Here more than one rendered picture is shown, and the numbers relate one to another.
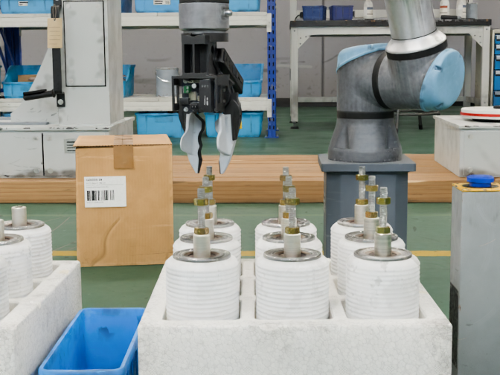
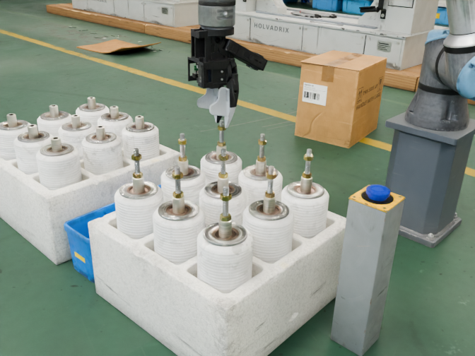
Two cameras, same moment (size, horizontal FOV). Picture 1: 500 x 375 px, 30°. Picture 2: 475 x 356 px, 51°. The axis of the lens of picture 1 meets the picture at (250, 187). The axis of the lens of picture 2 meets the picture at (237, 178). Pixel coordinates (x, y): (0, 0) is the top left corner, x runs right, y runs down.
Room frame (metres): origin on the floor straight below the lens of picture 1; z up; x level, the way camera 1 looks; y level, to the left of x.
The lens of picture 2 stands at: (0.66, -0.67, 0.70)
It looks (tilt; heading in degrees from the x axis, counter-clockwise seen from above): 25 degrees down; 41
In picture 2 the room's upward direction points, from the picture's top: 1 degrees clockwise
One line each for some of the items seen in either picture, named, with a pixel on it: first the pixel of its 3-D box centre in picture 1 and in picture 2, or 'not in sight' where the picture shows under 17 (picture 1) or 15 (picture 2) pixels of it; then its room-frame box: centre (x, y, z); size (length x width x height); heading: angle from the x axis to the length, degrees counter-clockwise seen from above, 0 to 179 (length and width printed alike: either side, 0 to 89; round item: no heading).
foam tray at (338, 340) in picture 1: (289, 347); (222, 257); (1.31, -0.05, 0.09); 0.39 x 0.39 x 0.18; 0
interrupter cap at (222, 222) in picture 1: (210, 224); (221, 157); (1.43, 0.06, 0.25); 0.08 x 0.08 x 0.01
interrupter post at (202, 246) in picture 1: (202, 245); (138, 184); (1.19, 0.06, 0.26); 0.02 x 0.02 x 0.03
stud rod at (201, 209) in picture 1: (201, 217); (137, 167); (1.19, 0.06, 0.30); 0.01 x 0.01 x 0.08
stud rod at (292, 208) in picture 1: (292, 216); (177, 185); (1.19, -0.05, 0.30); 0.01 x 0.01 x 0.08
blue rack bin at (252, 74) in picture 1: (234, 79); not in sight; (6.22, 0.09, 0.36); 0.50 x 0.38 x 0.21; 178
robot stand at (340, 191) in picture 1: (364, 230); (425, 174); (1.91, -0.24, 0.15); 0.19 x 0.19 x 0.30; 88
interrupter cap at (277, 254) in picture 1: (292, 255); (178, 210); (1.19, -0.05, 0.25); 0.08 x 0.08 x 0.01
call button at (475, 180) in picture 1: (480, 182); (377, 193); (1.39, -0.35, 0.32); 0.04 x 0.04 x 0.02
